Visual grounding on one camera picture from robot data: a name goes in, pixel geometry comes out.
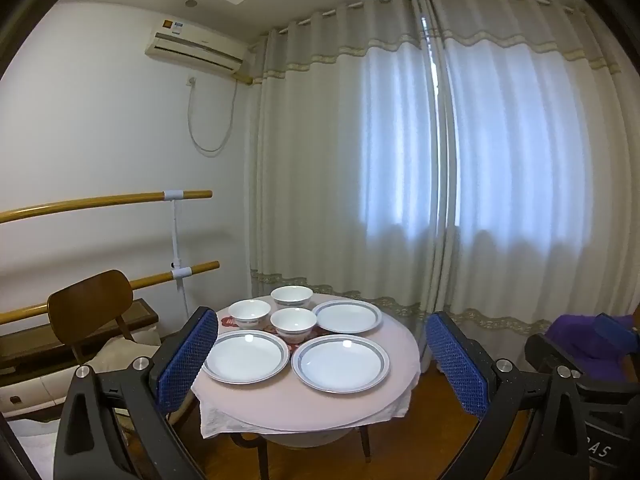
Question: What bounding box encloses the white plate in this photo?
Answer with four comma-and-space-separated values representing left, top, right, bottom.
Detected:
291, 335, 390, 394
203, 330, 290, 386
312, 299, 383, 335

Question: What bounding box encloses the white bowl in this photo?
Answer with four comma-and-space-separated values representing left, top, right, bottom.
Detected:
270, 308, 317, 344
270, 285, 314, 308
228, 299, 271, 330

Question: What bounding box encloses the purple cloth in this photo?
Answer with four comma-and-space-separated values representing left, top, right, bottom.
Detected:
544, 313, 639, 382

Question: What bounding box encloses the beige cushion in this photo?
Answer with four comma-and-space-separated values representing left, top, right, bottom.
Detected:
87, 338, 160, 373

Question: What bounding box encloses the brown wooden chair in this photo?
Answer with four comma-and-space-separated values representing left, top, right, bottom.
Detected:
47, 270, 160, 373

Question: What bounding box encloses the low wooden white cabinet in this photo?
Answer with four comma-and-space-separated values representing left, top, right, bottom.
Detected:
1, 299, 158, 418

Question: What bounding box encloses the white bed cover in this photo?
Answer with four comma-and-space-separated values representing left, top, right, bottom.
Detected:
9, 419, 60, 480

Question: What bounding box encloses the white bar stand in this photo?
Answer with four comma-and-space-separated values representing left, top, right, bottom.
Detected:
163, 190, 190, 318

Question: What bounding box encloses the round white table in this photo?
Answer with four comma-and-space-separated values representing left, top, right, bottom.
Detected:
188, 292, 422, 480

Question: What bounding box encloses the white tablecloth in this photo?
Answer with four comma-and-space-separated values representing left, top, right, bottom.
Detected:
191, 292, 422, 440

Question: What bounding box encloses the lower wooden ballet bar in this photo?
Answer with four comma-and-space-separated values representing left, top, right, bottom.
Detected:
1, 260, 220, 325

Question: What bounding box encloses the wooden ballet bar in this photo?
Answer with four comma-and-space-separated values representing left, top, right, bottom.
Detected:
1, 190, 214, 223
1, 260, 220, 325

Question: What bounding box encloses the right beige curtain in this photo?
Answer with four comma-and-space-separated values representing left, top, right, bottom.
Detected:
428, 0, 639, 360

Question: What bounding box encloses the beige curtain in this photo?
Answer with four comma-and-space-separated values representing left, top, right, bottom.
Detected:
428, 0, 639, 360
244, 0, 452, 376

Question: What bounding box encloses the upper wooden ballet bar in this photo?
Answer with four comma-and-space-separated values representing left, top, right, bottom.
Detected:
1, 190, 214, 223

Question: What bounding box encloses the left beige curtain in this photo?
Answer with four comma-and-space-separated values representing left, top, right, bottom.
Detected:
244, 0, 452, 376

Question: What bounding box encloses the white air conditioner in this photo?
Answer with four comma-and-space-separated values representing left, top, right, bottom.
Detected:
144, 18, 247, 76

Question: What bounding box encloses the air conditioner power cable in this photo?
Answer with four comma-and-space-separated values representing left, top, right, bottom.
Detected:
186, 72, 240, 155

